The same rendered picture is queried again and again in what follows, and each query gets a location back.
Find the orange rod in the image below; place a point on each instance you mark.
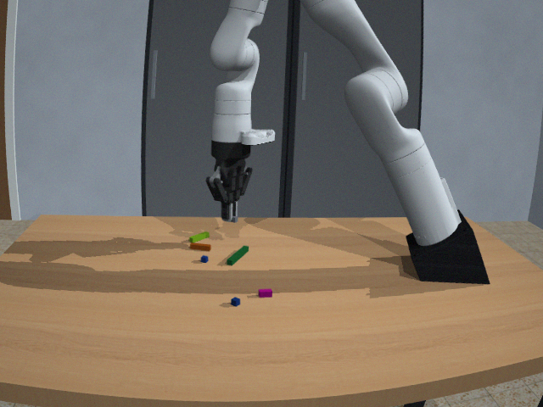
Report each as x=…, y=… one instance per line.
x=200, y=246

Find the small magenta block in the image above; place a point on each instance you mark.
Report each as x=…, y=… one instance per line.
x=265, y=293

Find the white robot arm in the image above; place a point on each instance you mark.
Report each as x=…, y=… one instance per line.
x=370, y=97

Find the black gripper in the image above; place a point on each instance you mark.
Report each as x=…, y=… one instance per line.
x=235, y=181

